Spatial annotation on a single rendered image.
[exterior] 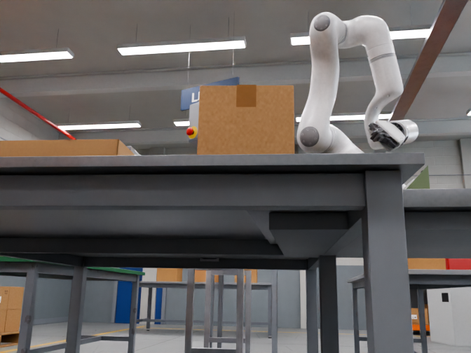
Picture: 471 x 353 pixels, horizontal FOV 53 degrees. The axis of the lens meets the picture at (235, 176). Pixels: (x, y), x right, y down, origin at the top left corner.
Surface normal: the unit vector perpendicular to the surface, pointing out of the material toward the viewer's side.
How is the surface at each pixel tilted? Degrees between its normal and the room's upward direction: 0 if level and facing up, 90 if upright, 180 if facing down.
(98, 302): 90
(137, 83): 90
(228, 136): 90
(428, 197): 90
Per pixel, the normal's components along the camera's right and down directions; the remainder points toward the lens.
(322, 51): -0.42, 0.64
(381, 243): -0.10, -0.25
